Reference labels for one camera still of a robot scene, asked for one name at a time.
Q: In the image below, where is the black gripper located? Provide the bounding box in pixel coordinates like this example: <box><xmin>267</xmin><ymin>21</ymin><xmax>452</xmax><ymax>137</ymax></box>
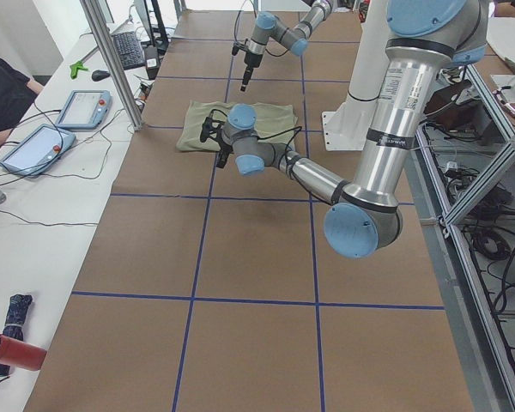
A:
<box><xmin>216</xmin><ymin>136</ymin><xmax>233</xmax><ymax>168</ymax></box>
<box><xmin>240</xmin><ymin>51</ymin><xmax>262</xmax><ymax>92</ymax></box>

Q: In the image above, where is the green long-sleeve shirt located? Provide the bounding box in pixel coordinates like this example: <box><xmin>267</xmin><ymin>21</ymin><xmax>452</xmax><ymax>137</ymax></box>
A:
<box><xmin>174</xmin><ymin>99</ymin><xmax>297</xmax><ymax>155</ymax></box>

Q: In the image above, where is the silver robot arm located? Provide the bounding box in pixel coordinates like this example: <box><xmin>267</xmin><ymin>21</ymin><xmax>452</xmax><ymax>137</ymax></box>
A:
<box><xmin>232</xmin><ymin>0</ymin><xmax>337</xmax><ymax>92</ymax></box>
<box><xmin>201</xmin><ymin>1</ymin><xmax>488</xmax><ymax>258</ymax></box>

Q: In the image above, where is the black power adapter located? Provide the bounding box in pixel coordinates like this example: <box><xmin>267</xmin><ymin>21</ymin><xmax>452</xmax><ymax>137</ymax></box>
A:
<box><xmin>143</xmin><ymin>45</ymin><xmax>160</xmax><ymax>80</ymax></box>

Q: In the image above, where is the black keyboard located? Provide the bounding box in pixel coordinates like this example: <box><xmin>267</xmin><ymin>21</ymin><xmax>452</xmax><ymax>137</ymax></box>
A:
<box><xmin>112</xmin><ymin>32</ymin><xmax>145</xmax><ymax>70</ymax></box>

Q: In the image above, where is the far blue teach pendant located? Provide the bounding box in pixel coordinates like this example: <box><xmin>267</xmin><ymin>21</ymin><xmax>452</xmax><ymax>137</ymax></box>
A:
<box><xmin>55</xmin><ymin>90</ymin><xmax>112</xmax><ymax>131</ymax></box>

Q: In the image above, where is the blue teach pendant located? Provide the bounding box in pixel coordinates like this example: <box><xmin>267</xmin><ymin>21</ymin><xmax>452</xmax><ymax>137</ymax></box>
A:
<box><xmin>55</xmin><ymin>90</ymin><xmax>112</xmax><ymax>131</ymax></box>
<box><xmin>0</xmin><ymin>124</ymin><xmax>76</xmax><ymax>177</ymax></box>

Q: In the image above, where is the black computer mouse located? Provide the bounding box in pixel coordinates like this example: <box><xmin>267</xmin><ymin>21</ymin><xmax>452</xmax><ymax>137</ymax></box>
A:
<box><xmin>91</xmin><ymin>70</ymin><xmax>111</xmax><ymax>82</ymax></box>

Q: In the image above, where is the green plastic clamp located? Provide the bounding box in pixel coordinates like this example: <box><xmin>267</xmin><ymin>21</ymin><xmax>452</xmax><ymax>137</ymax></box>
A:
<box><xmin>70</xmin><ymin>60</ymin><xmax>88</xmax><ymax>80</ymax></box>

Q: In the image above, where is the near blue teach pendant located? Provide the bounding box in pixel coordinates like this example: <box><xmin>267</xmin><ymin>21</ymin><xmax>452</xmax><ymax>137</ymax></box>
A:
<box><xmin>0</xmin><ymin>124</ymin><xmax>76</xmax><ymax>177</ymax></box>

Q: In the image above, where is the person in black shirt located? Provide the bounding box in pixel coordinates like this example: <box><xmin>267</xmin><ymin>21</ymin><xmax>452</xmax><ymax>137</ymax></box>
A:
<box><xmin>0</xmin><ymin>58</ymin><xmax>44</xmax><ymax>147</ymax></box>

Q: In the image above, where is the folded dark blue umbrella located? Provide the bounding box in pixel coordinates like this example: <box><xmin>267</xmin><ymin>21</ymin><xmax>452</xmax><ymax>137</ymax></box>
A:
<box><xmin>0</xmin><ymin>294</ymin><xmax>33</xmax><ymax>377</ymax></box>

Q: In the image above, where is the red cylindrical bottle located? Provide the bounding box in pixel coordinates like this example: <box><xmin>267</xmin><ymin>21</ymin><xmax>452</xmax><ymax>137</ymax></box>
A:
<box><xmin>0</xmin><ymin>334</ymin><xmax>47</xmax><ymax>371</ymax></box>

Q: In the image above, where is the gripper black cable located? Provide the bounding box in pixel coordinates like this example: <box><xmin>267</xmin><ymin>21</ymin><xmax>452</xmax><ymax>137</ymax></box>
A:
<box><xmin>199</xmin><ymin>109</ymin><xmax>302</xmax><ymax>173</ymax></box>
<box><xmin>231</xmin><ymin>0</ymin><xmax>293</xmax><ymax>58</ymax></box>

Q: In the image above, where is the aluminium frame post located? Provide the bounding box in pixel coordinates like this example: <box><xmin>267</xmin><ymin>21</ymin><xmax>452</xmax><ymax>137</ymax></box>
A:
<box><xmin>80</xmin><ymin>0</ymin><xmax>143</xmax><ymax>131</ymax></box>

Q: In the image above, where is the aluminium side frame rail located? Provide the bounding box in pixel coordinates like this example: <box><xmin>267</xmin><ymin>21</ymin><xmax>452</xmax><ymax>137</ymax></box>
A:
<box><xmin>407</xmin><ymin>64</ymin><xmax>515</xmax><ymax>412</ymax></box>

